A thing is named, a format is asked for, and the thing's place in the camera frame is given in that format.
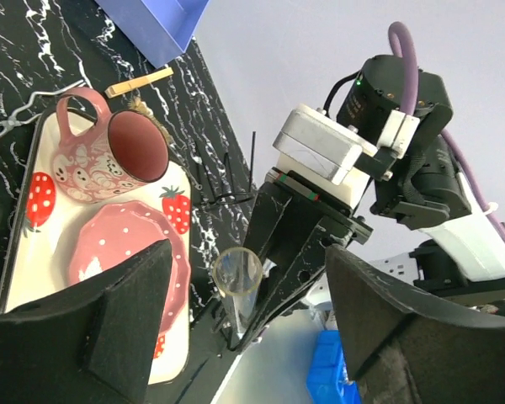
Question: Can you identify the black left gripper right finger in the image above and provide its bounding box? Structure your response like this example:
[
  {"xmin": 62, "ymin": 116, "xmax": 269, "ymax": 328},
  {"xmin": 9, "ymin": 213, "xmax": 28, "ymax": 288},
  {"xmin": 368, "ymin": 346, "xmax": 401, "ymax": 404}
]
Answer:
[{"xmin": 326, "ymin": 246, "xmax": 505, "ymax": 403}]

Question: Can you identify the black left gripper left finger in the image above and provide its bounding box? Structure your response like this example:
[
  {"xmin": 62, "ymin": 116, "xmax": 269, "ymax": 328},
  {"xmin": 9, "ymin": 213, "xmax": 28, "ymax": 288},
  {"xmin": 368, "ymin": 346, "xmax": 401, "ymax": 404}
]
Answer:
[{"xmin": 0, "ymin": 240, "xmax": 172, "ymax": 403}]

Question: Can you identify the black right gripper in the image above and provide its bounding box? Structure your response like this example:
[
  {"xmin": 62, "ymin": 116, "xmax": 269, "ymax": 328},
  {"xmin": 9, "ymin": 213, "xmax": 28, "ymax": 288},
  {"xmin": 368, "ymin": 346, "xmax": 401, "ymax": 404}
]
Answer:
[{"xmin": 226, "ymin": 167, "xmax": 372, "ymax": 352}]

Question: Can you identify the clear glass test tube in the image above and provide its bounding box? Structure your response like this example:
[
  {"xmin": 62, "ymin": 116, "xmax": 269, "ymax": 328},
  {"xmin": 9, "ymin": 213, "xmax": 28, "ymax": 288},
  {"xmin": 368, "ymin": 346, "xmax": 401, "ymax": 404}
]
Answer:
[{"xmin": 211, "ymin": 247, "xmax": 263, "ymax": 337}]

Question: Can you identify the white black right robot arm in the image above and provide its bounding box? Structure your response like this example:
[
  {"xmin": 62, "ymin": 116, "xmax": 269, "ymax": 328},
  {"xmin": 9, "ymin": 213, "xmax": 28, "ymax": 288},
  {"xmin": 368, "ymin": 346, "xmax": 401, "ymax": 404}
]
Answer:
[{"xmin": 226, "ymin": 55, "xmax": 505, "ymax": 352}]

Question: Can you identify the blue plastic crate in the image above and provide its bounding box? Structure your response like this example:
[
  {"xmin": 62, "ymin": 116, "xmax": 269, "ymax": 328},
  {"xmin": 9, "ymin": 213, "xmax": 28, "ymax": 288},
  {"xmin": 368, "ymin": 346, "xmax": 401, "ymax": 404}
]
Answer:
[{"xmin": 306, "ymin": 330, "xmax": 361, "ymax": 404}]

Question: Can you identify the strawberry print white tray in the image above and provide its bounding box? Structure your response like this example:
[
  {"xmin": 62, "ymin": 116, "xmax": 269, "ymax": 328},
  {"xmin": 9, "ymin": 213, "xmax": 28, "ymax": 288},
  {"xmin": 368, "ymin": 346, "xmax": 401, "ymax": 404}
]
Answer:
[{"xmin": 0, "ymin": 108, "xmax": 191, "ymax": 384}]

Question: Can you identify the pink polka dot plate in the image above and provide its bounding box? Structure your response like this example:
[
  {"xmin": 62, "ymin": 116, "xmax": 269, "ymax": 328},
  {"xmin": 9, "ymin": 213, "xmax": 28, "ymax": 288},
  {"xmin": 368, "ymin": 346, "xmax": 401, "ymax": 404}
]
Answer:
[{"xmin": 68, "ymin": 200, "xmax": 191, "ymax": 333}]

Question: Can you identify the pink patterned mug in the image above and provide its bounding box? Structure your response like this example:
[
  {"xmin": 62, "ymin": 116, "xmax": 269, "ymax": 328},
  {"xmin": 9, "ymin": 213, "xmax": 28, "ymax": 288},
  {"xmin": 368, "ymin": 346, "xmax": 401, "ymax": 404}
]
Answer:
[{"xmin": 51, "ymin": 88, "xmax": 170, "ymax": 203}]

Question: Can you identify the wooden test tube clamp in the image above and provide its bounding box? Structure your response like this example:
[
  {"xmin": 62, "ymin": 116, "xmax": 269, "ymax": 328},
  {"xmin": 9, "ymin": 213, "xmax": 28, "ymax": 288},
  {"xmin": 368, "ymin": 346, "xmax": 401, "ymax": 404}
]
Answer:
[{"xmin": 104, "ymin": 67, "xmax": 173, "ymax": 98}]

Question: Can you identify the blue plastic box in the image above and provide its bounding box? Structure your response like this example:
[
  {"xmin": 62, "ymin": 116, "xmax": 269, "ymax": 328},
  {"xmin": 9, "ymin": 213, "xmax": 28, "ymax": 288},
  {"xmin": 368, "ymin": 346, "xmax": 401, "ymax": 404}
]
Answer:
[{"xmin": 97, "ymin": 0, "xmax": 209, "ymax": 68}]

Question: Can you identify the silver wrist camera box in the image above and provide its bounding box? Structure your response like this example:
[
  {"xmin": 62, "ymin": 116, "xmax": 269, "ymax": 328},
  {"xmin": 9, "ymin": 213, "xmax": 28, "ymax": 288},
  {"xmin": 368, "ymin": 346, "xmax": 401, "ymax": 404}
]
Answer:
[{"xmin": 273, "ymin": 104, "xmax": 378, "ymax": 185}]

